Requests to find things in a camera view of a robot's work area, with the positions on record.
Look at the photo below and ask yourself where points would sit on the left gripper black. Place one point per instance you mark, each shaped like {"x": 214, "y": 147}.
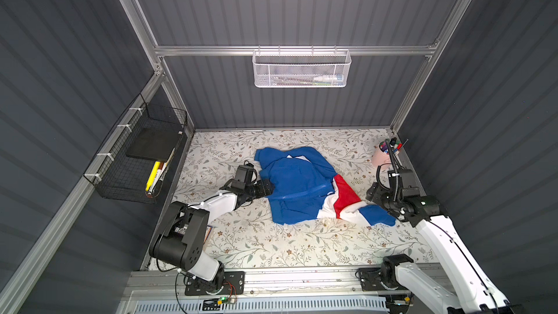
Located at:
{"x": 265, "y": 187}

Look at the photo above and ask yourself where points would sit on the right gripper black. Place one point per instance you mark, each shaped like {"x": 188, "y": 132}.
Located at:
{"x": 379, "y": 192}

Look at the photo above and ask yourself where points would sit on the blue red white jacket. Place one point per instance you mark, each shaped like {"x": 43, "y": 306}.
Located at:
{"x": 307, "y": 187}

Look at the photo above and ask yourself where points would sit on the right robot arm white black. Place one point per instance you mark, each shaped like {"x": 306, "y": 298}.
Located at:
{"x": 473, "y": 291}

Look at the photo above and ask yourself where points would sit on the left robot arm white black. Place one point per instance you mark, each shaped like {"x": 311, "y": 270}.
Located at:
{"x": 180, "y": 236}

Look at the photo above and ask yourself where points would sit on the floral table mat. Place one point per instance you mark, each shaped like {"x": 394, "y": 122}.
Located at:
{"x": 249, "y": 238}

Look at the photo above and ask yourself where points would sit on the pink pen cup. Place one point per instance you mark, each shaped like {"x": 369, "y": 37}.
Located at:
{"x": 381, "y": 152}

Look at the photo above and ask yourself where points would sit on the blue picture book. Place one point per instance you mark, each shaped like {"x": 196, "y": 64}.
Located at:
{"x": 208, "y": 232}

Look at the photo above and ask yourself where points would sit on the yellow marker in basket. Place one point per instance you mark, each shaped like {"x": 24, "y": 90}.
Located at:
{"x": 153, "y": 175}

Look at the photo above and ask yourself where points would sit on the black notebook in basket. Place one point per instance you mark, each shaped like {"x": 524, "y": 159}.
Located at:
{"x": 154, "y": 144}

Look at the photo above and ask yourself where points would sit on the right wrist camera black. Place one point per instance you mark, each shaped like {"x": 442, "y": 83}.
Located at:
{"x": 407, "y": 182}

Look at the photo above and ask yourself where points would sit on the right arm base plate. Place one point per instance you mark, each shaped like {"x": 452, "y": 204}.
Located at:
{"x": 370, "y": 279}

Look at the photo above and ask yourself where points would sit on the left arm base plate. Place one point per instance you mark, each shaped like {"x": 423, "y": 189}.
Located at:
{"x": 226, "y": 283}

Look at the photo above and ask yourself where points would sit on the white wire mesh basket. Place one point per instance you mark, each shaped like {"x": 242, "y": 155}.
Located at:
{"x": 309, "y": 68}

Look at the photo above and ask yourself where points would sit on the black wire wall basket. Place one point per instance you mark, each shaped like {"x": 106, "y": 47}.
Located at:
{"x": 134, "y": 163}

